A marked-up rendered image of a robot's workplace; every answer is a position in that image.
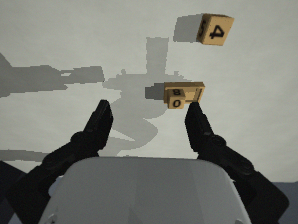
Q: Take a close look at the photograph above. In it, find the brown wooden number cube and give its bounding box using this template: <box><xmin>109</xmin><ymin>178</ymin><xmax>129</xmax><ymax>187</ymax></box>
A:
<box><xmin>197</xmin><ymin>13</ymin><xmax>234</xmax><ymax>46</ymax></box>
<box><xmin>167</xmin><ymin>89</ymin><xmax>186</xmax><ymax>109</ymax></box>

